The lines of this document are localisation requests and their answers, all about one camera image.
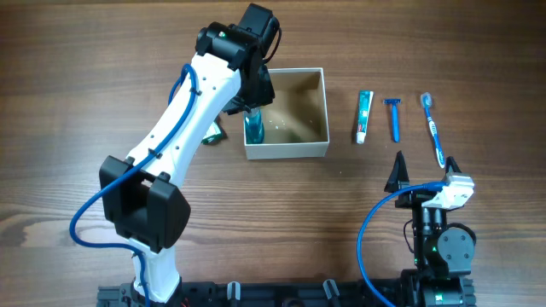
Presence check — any blue mouthwash bottle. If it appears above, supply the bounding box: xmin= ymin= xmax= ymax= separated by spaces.
xmin=244 ymin=107 xmax=264 ymax=144

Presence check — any blue disposable razor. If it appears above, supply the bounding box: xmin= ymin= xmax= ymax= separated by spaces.
xmin=383 ymin=98 xmax=402 ymax=142

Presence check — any green white soap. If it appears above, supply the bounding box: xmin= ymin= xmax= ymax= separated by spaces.
xmin=201 ymin=116 xmax=227 ymax=145

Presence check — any blue white toothbrush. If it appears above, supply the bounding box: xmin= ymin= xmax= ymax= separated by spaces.
xmin=421 ymin=92 xmax=445 ymax=168

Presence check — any green white toothpaste tube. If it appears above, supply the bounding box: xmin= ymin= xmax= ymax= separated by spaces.
xmin=356 ymin=90 xmax=374 ymax=144

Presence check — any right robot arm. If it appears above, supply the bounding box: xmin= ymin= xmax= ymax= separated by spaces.
xmin=384 ymin=152 xmax=477 ymax=306

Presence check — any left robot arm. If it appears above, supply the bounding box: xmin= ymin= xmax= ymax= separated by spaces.
xmin=99 ymin=3 xmax=281 ymax=306

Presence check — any white cardboard box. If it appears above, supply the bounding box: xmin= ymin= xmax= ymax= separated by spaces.
xmin=244 ymin=67 xmax=329 ymax=159

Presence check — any right blue cable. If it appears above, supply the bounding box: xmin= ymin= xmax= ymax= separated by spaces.
xmin=356 ymin=181 xmax=449 ymax=307

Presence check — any blue cable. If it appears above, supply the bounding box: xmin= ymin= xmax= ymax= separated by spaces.
xmin=68 ymin=63 xmax=201 ymax=307
xmin=356 ymin=181 xmax=449 ymax=307

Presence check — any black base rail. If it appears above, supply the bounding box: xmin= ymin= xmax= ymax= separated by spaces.
xmin=96 ymin=279 xmax=476 ymax=307

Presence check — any left blue cable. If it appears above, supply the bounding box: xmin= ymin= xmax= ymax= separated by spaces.
xmin=68 ymin=63 xmax=201 ymax=307

